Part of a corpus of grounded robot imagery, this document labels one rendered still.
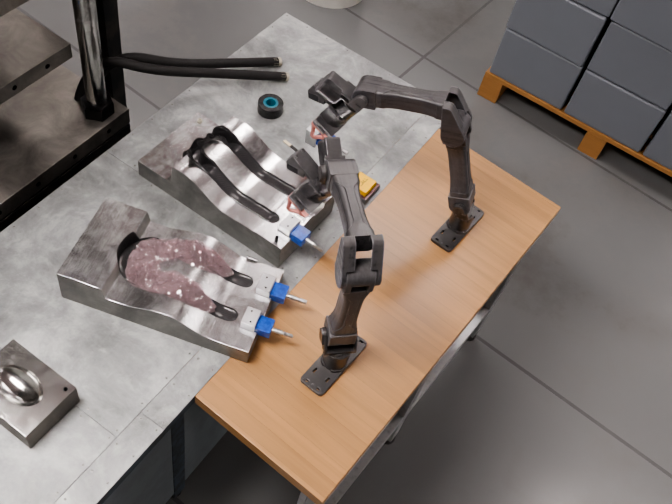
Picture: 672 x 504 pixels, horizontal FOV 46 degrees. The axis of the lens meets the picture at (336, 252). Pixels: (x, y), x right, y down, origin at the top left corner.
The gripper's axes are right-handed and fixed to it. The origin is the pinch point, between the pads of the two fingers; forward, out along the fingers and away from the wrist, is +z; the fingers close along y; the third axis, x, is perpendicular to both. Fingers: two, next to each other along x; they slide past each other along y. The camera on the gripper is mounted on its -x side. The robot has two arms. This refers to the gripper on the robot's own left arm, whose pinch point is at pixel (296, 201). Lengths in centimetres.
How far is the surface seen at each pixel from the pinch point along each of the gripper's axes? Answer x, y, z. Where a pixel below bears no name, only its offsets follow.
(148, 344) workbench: 3, 46, 22
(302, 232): 8.1, -0.1, 7.4
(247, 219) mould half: -3.5, 5.0, 16.3
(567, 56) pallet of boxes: 46, -187, 42
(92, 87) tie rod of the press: -59, -2, 46
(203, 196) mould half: -15.5, 7.2, 22.2
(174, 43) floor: -71, -111, 158
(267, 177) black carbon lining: -7.7, -10.9, 19.7
